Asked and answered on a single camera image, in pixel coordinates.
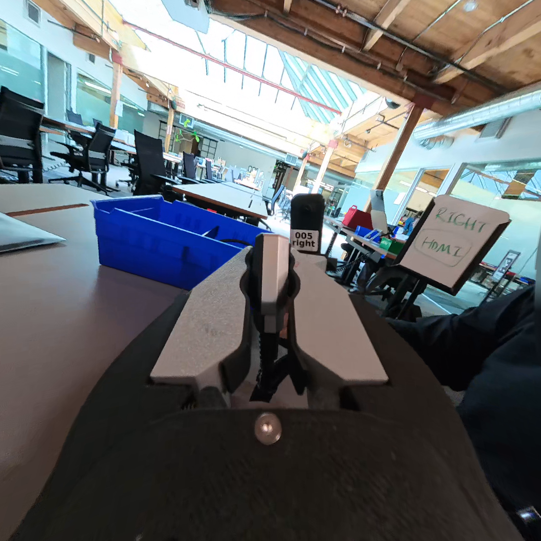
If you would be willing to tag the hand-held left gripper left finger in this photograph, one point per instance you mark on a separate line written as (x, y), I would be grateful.
(198, 334)

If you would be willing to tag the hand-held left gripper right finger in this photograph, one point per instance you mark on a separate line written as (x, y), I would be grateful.
(338, 338)

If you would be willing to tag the grey usb hub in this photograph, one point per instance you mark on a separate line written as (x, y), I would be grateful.
(270, 274)

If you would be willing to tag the blue plastic bin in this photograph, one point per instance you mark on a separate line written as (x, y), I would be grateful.
(139, 245)

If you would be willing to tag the person's right forearm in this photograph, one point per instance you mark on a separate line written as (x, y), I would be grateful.
(465, 338)

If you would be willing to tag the red bag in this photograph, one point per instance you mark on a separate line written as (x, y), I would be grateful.
(357, 219)

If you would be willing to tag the grey office desk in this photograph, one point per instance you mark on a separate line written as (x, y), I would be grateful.
(228, 198)

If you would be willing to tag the handwritten whiteboard sign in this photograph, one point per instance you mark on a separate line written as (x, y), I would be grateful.
(448, 232)

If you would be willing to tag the small framed sign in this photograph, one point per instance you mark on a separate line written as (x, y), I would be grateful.
(507, 264)

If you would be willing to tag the silver ventilation duct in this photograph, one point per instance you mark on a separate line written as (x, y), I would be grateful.
(486, 112)

